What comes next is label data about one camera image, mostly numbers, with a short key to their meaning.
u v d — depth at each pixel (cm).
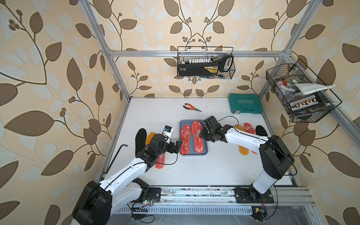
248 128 102
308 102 66
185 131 99
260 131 99
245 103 112
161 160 87
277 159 46
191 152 89
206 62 84
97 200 40
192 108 112
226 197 75
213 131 70
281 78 85
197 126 96
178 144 75
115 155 89
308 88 64
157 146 63
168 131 72
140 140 93
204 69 83
